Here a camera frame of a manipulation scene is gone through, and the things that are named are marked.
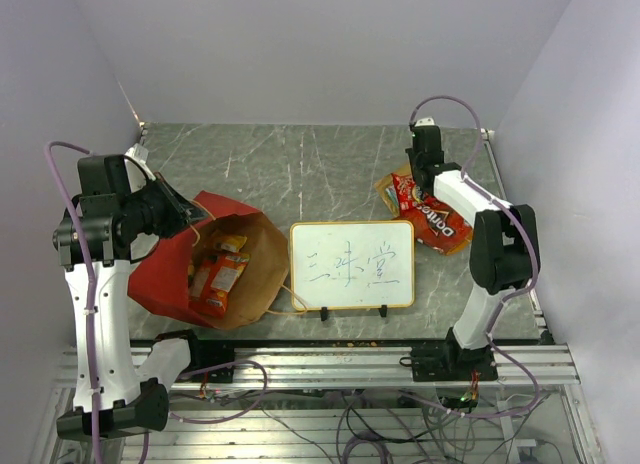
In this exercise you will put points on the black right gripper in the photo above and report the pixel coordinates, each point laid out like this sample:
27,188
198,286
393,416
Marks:
411,157

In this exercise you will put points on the orange white snack packet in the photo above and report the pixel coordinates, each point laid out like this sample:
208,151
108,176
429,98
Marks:
213,281

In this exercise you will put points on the tan teal chips bag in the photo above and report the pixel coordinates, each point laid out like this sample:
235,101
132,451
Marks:
381,184

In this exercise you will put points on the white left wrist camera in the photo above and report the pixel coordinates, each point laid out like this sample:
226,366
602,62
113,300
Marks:
139,155

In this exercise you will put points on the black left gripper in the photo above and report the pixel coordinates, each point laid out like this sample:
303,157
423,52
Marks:
180,210

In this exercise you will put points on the red orange snack bag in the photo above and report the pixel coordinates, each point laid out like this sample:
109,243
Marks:
408,194

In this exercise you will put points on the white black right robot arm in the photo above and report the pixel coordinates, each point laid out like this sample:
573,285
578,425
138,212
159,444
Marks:
503,260

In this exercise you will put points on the red paper bag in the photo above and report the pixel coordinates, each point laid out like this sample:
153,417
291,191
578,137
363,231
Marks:
160,282

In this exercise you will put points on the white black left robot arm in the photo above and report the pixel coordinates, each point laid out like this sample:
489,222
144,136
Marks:
120,198

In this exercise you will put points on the yellow framed whiteboard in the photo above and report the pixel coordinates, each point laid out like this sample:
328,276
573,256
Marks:
352,265

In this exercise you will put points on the green red candy bag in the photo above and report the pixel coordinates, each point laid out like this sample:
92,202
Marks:
390,199

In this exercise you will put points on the aluminium frame base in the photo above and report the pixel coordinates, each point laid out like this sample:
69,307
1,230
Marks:
298,365

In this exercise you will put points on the small yellow snack packet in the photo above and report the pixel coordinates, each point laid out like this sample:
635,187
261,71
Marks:
220,241

